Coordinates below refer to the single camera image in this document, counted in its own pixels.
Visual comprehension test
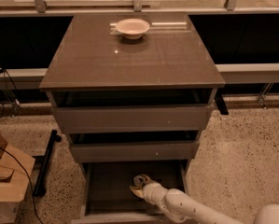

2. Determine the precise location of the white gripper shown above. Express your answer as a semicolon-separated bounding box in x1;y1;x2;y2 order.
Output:
130;174;168;207

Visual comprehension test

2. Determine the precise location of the green soda can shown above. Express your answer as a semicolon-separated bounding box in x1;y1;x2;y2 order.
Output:
133;175;146;187

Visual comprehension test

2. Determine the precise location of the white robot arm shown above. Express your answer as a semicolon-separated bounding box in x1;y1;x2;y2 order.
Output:
130;174;279;224

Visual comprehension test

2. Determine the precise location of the grey bottom drawer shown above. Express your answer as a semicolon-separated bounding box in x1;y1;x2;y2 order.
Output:
71;161;188;224

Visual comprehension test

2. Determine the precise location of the grey drawer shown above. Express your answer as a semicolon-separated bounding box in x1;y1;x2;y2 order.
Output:
54;105;213;134
70;141;200;162
71;161;188;224

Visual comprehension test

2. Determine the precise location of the grey middle drawer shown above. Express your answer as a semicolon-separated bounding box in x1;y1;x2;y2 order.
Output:
70;141;200;162

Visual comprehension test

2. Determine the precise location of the grey top drawer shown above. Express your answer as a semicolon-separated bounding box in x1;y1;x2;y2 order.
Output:
54;105;213;134

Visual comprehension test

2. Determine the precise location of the grey drawer cabinet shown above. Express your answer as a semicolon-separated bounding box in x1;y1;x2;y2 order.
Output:
39;13;226;224

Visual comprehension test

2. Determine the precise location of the cardboard box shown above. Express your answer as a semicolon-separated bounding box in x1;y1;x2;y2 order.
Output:
0;134;35;224

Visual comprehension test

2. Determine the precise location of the white ceramic bowl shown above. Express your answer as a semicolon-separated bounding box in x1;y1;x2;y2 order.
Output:
116;19;150;40

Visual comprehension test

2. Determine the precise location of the black bracket behind cabinet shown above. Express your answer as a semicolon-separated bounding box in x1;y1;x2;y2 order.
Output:
215;89;229;115

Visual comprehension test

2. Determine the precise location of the black cable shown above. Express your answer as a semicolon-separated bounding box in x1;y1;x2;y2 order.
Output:
0;135;45;224

